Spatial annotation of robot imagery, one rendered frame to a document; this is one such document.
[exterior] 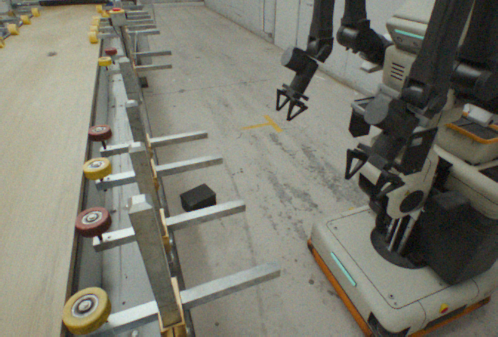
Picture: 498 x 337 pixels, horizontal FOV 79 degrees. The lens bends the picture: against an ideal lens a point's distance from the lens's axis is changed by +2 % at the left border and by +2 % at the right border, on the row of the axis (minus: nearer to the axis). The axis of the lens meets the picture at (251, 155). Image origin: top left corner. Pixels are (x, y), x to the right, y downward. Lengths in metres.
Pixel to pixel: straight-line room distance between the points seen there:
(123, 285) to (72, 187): 0.34
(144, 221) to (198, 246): 1.45
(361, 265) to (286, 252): 0.50
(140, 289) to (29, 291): 0.35
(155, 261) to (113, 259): 0.61
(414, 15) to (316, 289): 1.33
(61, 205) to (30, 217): 0.07
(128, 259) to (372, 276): 1.02
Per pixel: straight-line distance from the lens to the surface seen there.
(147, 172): 0.74
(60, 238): 0.88
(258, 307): 1.69
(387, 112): 0.67
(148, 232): 0.51
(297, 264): 1.84
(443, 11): 0.70
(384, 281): 1.54
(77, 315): 0.72
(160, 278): 0.59
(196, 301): 0.76
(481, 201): 1.34
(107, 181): 1.11
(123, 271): 1.11
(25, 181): 1.13
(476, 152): 1.36
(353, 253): 1.58
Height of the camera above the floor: 1.47
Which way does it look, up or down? 34 degrees down
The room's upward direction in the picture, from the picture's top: straight up
